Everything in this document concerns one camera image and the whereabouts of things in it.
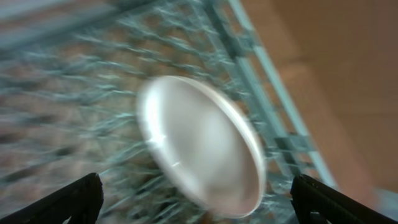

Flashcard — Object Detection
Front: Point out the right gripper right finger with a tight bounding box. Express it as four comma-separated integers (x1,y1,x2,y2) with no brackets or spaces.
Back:
290,174,397,224

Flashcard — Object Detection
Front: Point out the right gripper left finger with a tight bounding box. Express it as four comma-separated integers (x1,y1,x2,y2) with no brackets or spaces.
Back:
1,172,104,224

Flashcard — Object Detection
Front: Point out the large pink plate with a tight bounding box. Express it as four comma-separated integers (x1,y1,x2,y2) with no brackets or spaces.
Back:
137,76,266,218

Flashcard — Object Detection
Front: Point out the grey dishwasher rack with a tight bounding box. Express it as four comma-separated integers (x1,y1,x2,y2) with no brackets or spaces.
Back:
1,1,336,223

